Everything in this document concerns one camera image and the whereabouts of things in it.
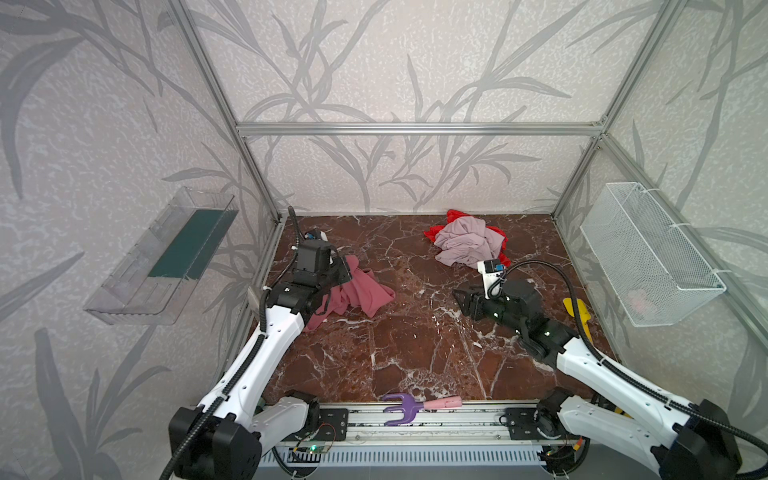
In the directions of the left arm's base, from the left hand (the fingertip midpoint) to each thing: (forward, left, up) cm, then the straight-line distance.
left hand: (350, 254), depth 79 cm
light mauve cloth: (+15, -36, -13) cm, 41 cm away
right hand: (-6, -30, -4) cm, 31 cm away
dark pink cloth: (-5, -3, -11) cm, 13 cm away
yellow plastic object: (-7, -72, -21) cm, 75 cm away
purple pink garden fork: (-33, -17, -21) cm, 42 cm away
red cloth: (+31, -33, -17) cm, 48 cm away
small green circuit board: (-42, +6, -22) cm, 48 cm away
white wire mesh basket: (-13, -69, +13) cm, 71 cm away
